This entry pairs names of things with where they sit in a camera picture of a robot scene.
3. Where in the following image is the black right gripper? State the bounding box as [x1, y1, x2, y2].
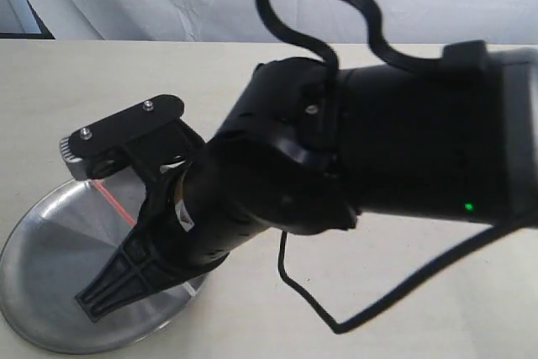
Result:
[76, 166, 210, 323]

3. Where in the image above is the thin red stick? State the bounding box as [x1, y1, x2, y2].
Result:
[91, 180, 136, 228]

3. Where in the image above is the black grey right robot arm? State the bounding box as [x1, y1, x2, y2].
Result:
[64, 41, 537, 334]

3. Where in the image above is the round stainless steel plate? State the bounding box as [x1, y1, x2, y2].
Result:
[1, 173, 205, 355]

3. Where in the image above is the thin black camera cable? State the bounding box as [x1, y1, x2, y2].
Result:
[277, 218, 538, 324]

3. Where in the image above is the black frame at left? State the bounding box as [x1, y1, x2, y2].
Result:
[1, 0, 55, 40]

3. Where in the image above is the flat black ribbon cable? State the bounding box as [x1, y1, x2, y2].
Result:
[255, 0, 446, 82]

